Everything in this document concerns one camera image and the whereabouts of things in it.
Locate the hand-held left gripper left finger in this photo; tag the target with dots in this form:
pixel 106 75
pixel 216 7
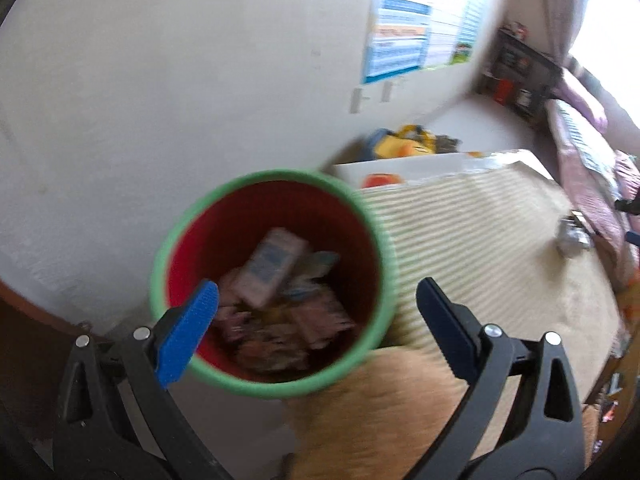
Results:
pixel 187 335

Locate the blue and silver wrapper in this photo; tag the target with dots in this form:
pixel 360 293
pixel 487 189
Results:
pixel 315 265

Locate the small white box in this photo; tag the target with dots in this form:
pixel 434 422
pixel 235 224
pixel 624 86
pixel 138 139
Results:
pixel 523 100

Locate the red bin with green rim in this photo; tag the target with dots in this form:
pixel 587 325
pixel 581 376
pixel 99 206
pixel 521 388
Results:
pixel 280 210

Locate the striped beige table cloth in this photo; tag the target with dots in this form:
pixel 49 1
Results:
pixel 475 240

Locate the pink grey wrapper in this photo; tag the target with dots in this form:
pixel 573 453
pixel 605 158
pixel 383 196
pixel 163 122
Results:
pixel 270 345

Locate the yellow toy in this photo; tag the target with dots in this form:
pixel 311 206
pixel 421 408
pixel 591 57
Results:
pixel 410 145

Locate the green-edged wall poster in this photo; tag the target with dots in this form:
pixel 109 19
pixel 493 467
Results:
pixel 469 45

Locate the pink pillow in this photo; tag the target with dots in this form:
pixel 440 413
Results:
pixel 582 97

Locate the brown plush cushion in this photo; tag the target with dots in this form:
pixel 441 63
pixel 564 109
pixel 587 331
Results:
pixel 380 410

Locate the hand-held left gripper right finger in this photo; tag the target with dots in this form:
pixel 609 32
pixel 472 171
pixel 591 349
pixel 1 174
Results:
pixel 447 335

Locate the white wall socket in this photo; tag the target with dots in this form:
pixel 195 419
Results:
pixel 386 91
pixel 356 100

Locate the bright window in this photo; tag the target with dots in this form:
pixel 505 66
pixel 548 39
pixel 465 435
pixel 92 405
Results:
pixel 615 35

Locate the white wall poster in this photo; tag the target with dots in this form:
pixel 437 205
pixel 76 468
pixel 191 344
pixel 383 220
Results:
pixel 445 25

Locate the white printed box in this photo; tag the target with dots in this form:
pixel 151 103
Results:
pixel 435 165

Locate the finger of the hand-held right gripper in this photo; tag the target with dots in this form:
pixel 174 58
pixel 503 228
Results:
pixel 626 204
pixel 634 239

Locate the sheer curtain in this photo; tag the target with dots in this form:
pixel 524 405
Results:
pixel 565 5

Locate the dark bedside shelf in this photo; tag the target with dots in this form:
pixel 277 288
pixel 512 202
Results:
pixel 520 60

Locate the pink quilt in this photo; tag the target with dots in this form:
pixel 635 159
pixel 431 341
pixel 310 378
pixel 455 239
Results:
pixel 627 172

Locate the pink bedspread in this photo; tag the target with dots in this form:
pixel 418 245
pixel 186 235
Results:
pixel 575 180

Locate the red container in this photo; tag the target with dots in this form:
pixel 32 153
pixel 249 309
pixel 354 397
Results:
pixel 502 91

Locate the blue wall poster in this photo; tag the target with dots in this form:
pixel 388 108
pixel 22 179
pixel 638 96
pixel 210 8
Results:
pixel 395 40

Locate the pink bag with dark print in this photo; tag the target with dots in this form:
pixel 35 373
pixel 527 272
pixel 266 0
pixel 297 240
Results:
pixel 320 320

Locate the blue and white milk carton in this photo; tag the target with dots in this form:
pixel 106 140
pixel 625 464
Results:
pixel 270 265

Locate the plaid bed sheet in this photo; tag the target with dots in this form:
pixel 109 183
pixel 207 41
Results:
pixel 587 140

